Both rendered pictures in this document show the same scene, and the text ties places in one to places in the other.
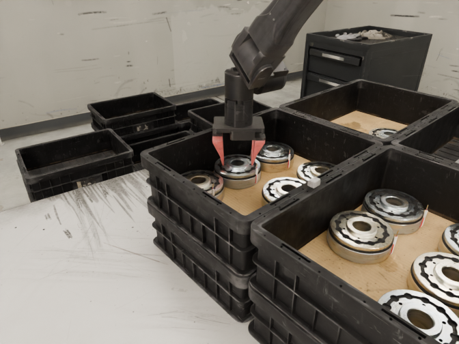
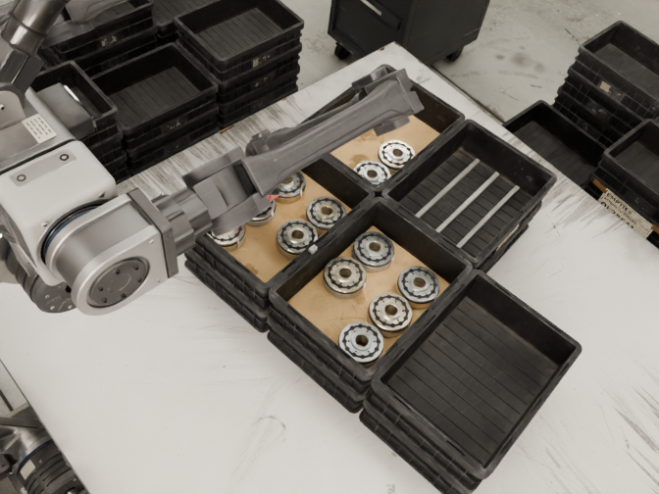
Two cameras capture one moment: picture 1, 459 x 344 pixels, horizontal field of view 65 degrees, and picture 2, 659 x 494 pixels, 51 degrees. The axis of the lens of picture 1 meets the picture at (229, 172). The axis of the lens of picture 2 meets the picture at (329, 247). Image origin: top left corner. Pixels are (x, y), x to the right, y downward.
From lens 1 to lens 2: 1.07 m
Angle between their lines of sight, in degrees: 28
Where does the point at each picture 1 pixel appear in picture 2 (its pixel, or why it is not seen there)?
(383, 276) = (353, 308)
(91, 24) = not seen: outside the picture
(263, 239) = (277, 301)
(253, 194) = (270, 233)
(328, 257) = (321, 294)
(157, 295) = (197, 314)
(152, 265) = (187, 286)
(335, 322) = (315, 345)
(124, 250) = not seen: hidden behind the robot
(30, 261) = not seen: hidden behind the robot
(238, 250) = (261, 298)
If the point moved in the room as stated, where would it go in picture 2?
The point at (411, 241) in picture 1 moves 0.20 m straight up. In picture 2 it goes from (380, 277) to (395, 229)
